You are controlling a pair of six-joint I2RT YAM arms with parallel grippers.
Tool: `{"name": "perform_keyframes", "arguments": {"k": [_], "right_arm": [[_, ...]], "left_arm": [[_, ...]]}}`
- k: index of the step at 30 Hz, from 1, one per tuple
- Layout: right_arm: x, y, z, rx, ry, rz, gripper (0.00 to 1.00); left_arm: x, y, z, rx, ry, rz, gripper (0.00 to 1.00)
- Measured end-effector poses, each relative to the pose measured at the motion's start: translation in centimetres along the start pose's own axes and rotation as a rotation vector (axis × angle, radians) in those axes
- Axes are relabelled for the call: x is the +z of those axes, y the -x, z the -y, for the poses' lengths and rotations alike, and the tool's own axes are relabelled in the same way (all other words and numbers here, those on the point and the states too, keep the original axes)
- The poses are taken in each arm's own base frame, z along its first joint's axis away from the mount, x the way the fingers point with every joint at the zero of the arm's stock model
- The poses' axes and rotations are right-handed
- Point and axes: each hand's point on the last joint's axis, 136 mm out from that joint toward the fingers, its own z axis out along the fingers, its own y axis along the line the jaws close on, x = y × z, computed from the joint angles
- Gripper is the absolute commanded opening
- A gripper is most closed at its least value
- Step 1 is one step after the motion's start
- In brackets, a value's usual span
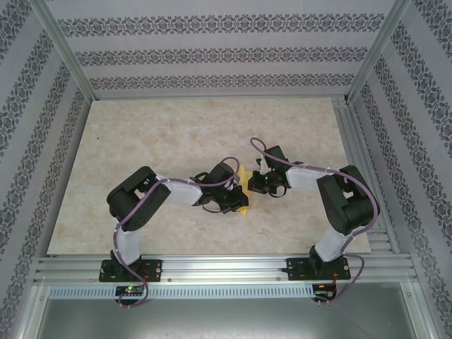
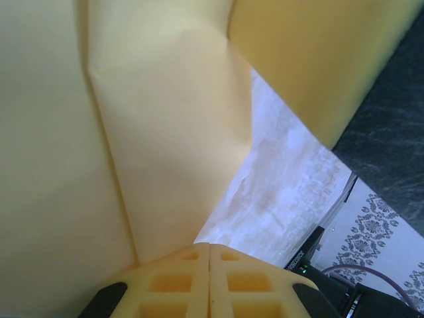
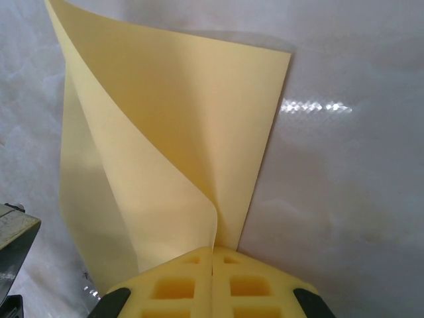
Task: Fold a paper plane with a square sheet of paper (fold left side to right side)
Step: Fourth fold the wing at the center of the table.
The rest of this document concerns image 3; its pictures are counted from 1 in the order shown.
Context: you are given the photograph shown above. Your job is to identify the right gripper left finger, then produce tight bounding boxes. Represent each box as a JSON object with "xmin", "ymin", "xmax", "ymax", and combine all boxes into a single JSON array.
[{"xmin": 91, "ymin": 246, "xmax": 213, "ymax": 318}]

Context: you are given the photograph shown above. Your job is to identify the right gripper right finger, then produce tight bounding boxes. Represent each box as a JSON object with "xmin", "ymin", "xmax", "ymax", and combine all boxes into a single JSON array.
[{"xmin": 211, "ymin": 245, "xmax": 334, "ymax": 318}]

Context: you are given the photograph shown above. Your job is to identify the yellow paper sheet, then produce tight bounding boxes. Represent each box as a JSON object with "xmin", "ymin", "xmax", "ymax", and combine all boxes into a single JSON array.
[{"xmin": 44, "ymin": 0, "xmax": 292, "ymax": 292}]

